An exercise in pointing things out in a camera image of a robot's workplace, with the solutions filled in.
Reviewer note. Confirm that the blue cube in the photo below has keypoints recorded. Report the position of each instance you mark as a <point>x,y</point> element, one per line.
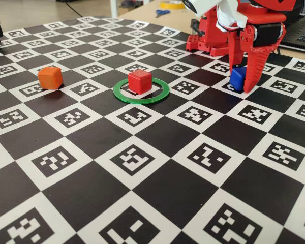
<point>236,78</point>

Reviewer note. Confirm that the red cube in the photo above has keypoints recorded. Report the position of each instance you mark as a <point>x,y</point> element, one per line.
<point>139,81</point>

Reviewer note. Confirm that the checkerboard marker mat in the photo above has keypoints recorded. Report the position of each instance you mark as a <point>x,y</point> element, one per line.
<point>167,190</point>

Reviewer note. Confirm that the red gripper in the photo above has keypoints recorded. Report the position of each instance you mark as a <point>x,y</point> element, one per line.
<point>267,32</point>

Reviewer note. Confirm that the red robot arm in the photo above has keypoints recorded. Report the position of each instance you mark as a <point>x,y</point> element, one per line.
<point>264,10</point>

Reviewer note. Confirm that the white table leg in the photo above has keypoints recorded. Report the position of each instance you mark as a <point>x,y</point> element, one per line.
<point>115,7</point>

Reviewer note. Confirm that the yellow tape roll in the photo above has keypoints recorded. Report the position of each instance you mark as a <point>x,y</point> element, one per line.
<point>165,5</point>

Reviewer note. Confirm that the black laptop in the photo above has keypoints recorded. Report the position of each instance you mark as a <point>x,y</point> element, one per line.
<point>302,33</point>

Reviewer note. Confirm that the orange cube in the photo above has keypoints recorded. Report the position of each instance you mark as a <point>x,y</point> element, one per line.
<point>50,78</point>

